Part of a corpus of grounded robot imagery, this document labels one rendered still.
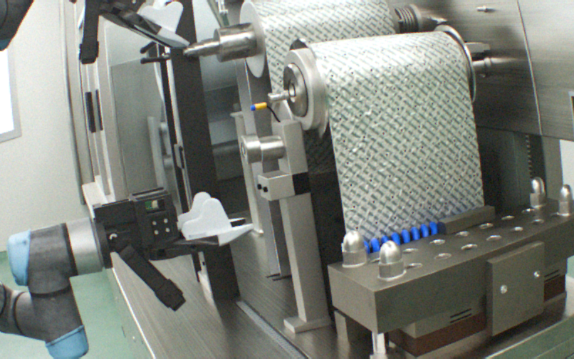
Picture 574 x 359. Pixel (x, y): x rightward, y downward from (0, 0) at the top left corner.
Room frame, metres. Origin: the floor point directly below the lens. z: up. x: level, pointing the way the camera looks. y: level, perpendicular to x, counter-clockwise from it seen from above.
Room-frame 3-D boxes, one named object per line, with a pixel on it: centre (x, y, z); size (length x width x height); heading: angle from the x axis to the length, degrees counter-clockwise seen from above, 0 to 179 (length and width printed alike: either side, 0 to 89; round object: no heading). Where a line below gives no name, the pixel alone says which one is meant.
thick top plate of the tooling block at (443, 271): (1.04, -0.25, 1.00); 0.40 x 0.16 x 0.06; 106
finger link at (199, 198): (1.09, 0.11, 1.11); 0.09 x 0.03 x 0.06; 115
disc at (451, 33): (1.24, -0.29, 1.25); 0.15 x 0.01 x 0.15; 16
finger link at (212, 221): (1.04, 0.09, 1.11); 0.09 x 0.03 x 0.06; 97
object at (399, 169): (1.14, -0.18, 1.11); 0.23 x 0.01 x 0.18; 106
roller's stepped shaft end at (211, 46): (1.38, 0.11, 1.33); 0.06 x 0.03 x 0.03; 106
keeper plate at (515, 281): (0.95, -0.29, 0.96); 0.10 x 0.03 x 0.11; 106
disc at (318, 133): (1.17, -0.05, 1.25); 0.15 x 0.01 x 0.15; 16
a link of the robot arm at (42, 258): (0.99, 0.36, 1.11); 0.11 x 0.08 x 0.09; 106
